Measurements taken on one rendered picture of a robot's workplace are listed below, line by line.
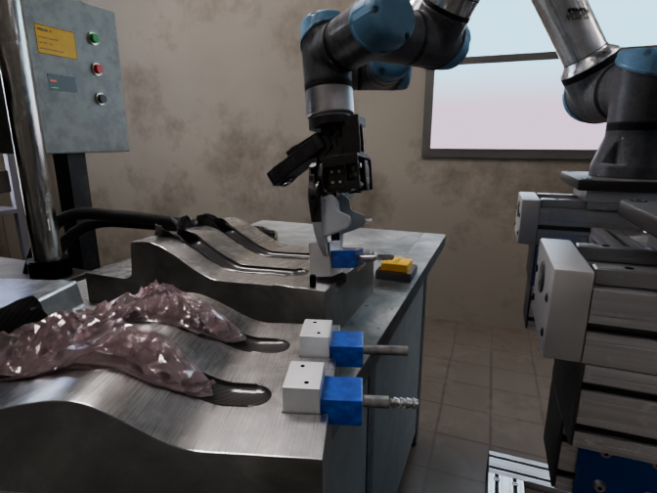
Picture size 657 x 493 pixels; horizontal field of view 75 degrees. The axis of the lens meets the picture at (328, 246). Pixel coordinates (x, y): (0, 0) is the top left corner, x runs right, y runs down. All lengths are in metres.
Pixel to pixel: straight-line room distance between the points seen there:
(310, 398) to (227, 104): 2.82
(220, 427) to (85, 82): 1.16
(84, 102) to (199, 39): 1.96
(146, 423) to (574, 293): 0.39
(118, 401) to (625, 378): 0.45
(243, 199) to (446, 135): 1.43
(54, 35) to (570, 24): 1.21
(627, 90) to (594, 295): 0.58
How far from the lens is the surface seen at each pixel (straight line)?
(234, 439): 0.41
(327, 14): 0.71
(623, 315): 0.46
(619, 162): 0.96
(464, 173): 2.62
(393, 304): 0.83
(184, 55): 3.36
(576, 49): 1.08
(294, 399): 0.43
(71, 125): 1.39
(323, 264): 0.67
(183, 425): 0.43
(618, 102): 0.98
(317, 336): 0.52
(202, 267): 0.76
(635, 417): 0.51
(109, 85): 1.49
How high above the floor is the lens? 1.11
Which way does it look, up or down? 14 degrees down
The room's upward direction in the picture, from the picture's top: straight up
